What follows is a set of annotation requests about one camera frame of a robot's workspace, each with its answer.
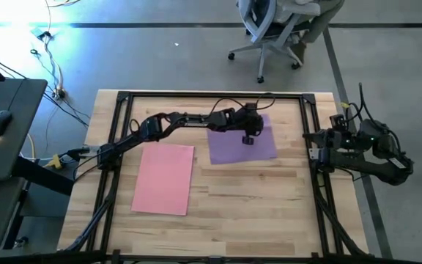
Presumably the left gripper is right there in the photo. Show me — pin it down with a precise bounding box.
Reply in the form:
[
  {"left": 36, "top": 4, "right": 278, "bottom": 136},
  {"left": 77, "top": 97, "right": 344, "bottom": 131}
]
[{"left": 232, "top": 106, "right": 266, "bottom": 146}]

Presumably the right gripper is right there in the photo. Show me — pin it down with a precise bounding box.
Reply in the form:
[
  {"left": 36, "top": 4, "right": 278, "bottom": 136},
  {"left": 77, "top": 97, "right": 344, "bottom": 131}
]
[{"left": 302, "top": 127, "right": 348, "bottom": 152}]

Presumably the purple paper sheet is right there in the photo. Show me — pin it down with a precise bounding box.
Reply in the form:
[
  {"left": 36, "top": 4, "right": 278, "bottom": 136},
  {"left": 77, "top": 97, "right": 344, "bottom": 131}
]
[{"left": 207, "top": 113, "right": 278, "bottom": 166}]

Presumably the pink paper sheet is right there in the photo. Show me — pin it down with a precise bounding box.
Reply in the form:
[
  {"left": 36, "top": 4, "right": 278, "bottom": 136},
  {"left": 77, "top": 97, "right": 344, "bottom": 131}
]
[{"left": 130, "top": 142, "right": 196, "bottom": 217}]

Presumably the grey office chair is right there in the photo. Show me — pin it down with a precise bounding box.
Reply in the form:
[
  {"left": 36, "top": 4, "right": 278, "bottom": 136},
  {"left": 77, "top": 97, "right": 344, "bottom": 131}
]
[{"left": 227, "top": 0, "right": 324, "bottom": 84}]

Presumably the person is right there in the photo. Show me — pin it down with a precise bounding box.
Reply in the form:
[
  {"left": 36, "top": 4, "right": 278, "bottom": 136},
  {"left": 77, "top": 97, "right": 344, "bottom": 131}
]
[{"left": 275, "top": 0, "right": 346, "bottom": 65}]

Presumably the yellow clamp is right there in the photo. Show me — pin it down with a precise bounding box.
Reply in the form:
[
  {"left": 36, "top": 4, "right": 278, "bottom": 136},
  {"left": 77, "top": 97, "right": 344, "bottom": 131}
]
[{"left": 43, "top": 153, "right": 64, "bottom": 171}]

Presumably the grey power adapter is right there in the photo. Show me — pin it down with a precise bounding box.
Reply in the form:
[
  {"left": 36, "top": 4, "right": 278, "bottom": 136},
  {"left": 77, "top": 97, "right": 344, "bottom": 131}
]
[{"left": 30, "top": 26, "right": 53, "bottom": 42}]

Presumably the black desk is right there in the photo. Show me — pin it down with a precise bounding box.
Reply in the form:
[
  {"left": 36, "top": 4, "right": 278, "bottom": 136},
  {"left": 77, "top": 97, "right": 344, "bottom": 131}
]
[{"left": 0, "top": 78, "right": 75, "bottom": 260}]

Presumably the black caster wheel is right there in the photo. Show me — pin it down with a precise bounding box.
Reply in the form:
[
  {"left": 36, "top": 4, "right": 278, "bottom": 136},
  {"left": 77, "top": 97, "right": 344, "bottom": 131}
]
[{"left": 12, "top": 235, "right": 29, "bottom": 249}]

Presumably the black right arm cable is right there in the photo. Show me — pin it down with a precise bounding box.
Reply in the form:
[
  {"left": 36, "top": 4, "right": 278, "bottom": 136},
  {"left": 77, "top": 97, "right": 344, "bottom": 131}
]
[{"left": 341, "top": 82, "right": 404, "bottom": 155}]

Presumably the black aluminium table frame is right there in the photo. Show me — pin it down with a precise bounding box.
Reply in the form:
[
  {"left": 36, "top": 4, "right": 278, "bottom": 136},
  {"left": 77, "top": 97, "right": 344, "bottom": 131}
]
[{"left": 59, "top": 89, "right": 371, "bottom": 264}]

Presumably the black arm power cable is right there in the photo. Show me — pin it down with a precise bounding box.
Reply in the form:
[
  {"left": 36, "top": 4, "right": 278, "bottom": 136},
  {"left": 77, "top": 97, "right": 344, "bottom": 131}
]
[{"left": 59, "top": 145, "right": 102, "bottom": 164}]

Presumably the black floor cable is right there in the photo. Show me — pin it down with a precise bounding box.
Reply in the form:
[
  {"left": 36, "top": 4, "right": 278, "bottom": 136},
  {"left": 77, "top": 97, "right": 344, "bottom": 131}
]
[{"left": 0, "top": 36, "right": 91, "bottom": 129}]

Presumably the white floor cable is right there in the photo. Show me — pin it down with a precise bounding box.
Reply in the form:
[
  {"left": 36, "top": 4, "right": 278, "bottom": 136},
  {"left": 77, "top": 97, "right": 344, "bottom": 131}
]
[{"left": 44, "top": 0, "right": 82, "bottom": 100}]

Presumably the yellow cable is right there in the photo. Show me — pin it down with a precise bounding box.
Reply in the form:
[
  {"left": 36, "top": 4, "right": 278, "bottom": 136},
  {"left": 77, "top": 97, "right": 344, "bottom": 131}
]
[{"left": 26, "top": 132, "right": 37, "bottom": 161}]

